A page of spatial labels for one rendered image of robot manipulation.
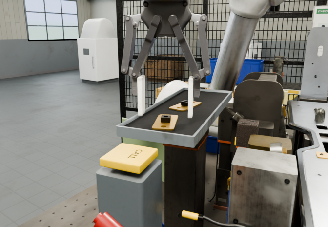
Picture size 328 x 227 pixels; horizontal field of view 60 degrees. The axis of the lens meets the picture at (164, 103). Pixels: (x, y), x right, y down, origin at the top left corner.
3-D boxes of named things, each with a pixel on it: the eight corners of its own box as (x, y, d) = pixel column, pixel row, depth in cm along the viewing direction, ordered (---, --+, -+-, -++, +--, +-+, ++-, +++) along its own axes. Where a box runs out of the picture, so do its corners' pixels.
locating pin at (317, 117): (324, 126, 104) (326, 109, 102) (314, 125, 105) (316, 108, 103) (322, 124, 106) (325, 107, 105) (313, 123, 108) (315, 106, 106)
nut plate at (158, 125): (173, 131, 47) (173, 124, 47) (151, 130, 48) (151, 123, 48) (178, 116, 55) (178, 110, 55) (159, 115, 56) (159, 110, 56)
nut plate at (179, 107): (183, 112, 59) (183, 106, 58) (168, 109, 61) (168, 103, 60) (202, 103, 65) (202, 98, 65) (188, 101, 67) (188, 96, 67)
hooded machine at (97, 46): (102, 77, 835) (99, 19, 794) (120, 79, 795) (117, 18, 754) (78, 81, 767) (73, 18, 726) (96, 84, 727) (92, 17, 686)
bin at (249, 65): (258, 86, 156) (260, 62, 152) (205, 81, 168) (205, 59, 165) (262, 81, 170) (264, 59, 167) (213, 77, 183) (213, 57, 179)
